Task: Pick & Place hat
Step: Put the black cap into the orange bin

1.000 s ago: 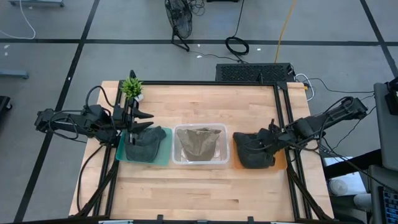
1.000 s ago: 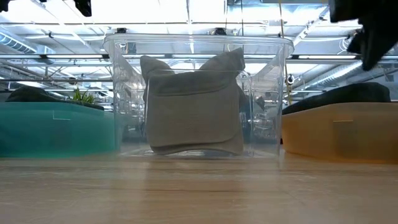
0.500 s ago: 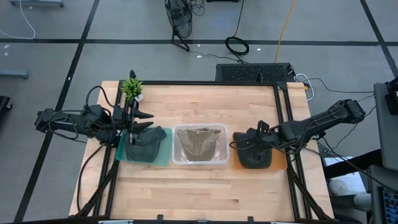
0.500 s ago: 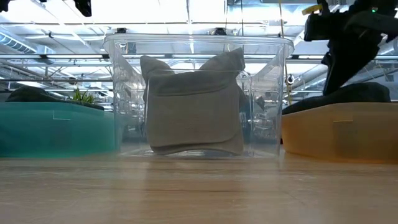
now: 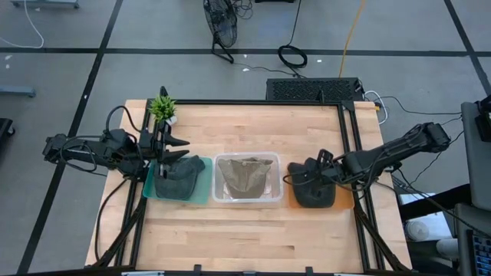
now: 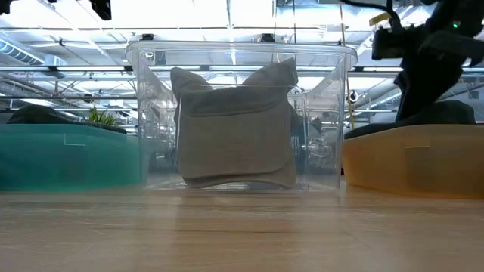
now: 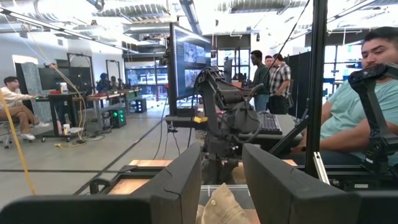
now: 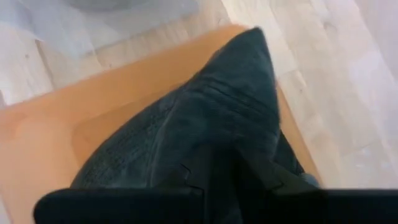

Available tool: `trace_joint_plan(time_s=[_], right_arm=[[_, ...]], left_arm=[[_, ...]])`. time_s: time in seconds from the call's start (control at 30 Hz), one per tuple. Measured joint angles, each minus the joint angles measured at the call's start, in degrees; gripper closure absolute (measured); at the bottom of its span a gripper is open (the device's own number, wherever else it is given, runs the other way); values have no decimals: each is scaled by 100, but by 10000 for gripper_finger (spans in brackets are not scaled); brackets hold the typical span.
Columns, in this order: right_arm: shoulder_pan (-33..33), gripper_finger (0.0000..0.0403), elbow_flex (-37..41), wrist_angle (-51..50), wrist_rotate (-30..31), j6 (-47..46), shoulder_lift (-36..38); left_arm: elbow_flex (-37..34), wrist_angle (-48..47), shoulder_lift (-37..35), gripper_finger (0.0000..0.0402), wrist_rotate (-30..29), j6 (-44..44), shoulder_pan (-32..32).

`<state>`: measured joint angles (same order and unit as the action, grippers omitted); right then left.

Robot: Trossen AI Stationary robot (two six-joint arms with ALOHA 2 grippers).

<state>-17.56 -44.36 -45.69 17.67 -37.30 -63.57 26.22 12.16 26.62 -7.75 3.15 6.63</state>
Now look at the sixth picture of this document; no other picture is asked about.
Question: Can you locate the small potted green plant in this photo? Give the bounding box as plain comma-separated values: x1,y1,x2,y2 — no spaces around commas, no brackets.
87,107,117,128

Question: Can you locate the yellow tag on gripper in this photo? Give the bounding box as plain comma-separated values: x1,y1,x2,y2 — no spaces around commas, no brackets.
368,12,392,27

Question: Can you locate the khaki baseball cap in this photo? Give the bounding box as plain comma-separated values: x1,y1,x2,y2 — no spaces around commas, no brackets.
169,57,299,114
175,85,298,189

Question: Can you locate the clear plastic bin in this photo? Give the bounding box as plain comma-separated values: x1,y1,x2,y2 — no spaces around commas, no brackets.
125,40,358,192

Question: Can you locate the green plastic bin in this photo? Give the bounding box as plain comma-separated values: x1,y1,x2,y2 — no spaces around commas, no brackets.
0,123,149,192

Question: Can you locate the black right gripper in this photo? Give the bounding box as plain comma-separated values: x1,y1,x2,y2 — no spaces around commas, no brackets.
372,11,484,122

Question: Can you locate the orange plastic bin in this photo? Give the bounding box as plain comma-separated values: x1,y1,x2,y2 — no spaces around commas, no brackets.
342,124,484,200

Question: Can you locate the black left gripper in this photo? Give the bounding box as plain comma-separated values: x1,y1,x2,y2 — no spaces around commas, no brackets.
90,0,113,21

